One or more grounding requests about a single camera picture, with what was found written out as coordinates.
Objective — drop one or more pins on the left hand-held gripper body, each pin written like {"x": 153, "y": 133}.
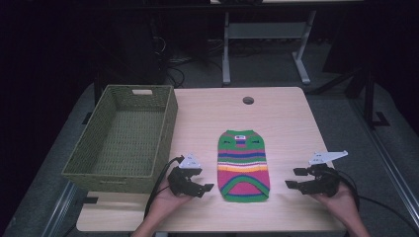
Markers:
{"x": 184, "y": 184}

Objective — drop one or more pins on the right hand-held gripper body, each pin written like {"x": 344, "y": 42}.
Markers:
{"x": 321, "y": 184}

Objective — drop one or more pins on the striped knitted pet sweater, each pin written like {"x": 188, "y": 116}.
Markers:
{"x": 243, "y": 168}

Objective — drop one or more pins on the person's left hand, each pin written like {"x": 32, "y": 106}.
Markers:
{"x": 168, "y": 204}

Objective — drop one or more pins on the person's right hand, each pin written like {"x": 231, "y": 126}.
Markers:
{"x": 342, "y": 202}

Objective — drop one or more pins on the green woven basket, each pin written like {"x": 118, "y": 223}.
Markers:
{"x": 128, "y": 138}

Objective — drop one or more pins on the grey round table grommet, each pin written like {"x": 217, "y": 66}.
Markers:
{"x": 248, "y": 100}

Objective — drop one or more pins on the black floor stand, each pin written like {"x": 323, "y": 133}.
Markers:
{"x": 369, "y": 98}

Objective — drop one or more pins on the dark computer tower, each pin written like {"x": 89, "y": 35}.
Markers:
{"x": 131, "y": 56}

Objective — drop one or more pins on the metal floor rail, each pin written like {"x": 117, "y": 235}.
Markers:
{"x": 61, "y": 210}
{"x": 388, "y": 161}

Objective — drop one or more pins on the white metal desk frame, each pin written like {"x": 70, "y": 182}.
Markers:
{"x": 263, "y": 30}

